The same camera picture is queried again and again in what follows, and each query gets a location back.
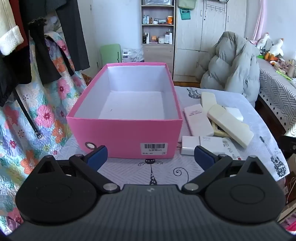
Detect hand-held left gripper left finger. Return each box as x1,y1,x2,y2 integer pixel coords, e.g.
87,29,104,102
35,146,120,193

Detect wooden wardrobe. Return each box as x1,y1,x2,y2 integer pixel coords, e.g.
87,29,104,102
173,0,247,83

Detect white plush duck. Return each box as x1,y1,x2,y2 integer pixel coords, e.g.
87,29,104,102
256,32,273,51
269,38,285,59

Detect green bag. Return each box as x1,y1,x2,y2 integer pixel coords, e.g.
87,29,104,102
178,0,196,10

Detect pink curtain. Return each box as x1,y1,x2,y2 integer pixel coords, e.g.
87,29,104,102
252,0,266,41

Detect dark grey hanging garment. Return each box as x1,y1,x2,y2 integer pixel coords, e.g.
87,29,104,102
44,0,90,71

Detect cream garment with fluffy cuff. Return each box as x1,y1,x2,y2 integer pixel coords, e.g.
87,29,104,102
0,0,25,56

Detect floral quilt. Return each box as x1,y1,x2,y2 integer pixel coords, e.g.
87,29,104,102
0,31,93,235

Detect teal pouch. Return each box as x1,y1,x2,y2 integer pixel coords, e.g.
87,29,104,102
180,9,192,21

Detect remote control with grey screen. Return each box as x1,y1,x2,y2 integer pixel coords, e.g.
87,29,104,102
213,122,230,137

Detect slim pink and white box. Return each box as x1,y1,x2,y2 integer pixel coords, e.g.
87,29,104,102
184,103,214,137

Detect white charger box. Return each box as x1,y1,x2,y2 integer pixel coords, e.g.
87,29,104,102
199,136,241,161

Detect grey storage bin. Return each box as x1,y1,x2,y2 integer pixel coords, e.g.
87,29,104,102
141,0,174,6

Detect white remote control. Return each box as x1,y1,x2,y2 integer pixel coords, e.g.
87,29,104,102
225,107,244,121

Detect geometric patterned bed cover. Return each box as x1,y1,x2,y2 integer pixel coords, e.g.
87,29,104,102
257,58,296,136

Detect grey puffer jacket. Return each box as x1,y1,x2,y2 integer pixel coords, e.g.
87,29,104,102
200,31,260,108

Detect black frilled hanging garment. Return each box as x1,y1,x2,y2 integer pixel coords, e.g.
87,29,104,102
0,17,77,107

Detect small cream remote control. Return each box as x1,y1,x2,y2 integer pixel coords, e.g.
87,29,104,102
200,92,217,110

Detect white and blue paper packs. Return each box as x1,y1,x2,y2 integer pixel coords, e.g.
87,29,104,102
122,48,145,63

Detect pink cardboard box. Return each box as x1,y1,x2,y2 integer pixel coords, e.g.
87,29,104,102
66,62,184,159

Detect black belt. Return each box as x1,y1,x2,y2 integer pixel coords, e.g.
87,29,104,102
13,90,43,140

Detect white charger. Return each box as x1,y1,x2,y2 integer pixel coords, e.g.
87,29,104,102
178,136,202,155

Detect green folding table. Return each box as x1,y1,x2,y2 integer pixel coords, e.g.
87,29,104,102
100,44,122,70

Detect wall hook rack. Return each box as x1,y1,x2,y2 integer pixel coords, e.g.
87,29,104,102
205,2,226,14

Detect wooden shelf unit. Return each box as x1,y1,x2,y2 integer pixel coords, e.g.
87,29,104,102
141,0,175,73

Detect red hanging garment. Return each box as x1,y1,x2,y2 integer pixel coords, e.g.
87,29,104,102
11,0,30,51

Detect large cream remote control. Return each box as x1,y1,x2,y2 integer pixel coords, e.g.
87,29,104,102
207,104,254,149

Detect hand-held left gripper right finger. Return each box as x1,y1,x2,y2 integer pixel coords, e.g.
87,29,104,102
181,146,266,193

